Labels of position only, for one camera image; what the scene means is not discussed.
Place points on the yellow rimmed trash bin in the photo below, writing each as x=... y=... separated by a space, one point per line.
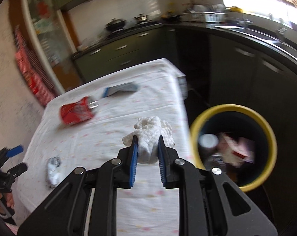
x=237 y=138

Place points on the red white milk carton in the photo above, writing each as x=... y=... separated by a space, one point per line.
x=236 y=153

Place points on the red patterned apron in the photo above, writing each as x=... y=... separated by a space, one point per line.
x=32 y=71

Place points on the white patterned tablecloth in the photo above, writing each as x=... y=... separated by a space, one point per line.
x=148 y=208

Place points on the red cola can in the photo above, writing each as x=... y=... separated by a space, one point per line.
x=80 y=111

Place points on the green lower cabinets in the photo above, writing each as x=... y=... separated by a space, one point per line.
x=222 y=66

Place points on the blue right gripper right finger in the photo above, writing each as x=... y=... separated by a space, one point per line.
x=161 y=159

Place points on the glass sliding door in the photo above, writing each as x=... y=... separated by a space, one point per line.
x=50 y=41

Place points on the crumpled silver wrapper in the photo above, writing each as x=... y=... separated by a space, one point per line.
x=53 y=171

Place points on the white dish rack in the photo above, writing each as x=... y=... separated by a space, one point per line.
x=205 y=14

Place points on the steel kitchen sink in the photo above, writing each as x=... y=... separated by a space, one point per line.
x=273 y=41

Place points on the small metal pot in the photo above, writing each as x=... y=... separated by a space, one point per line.
x=141 y=18

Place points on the black wok with lid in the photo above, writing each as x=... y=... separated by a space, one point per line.
x=115 y=25

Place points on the white tissue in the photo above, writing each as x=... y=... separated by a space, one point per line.
x=148 y=131

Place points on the blue grey wrapper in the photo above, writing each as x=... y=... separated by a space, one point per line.
x=125 y=87

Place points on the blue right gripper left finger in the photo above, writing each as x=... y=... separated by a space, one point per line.
x=133 y=152

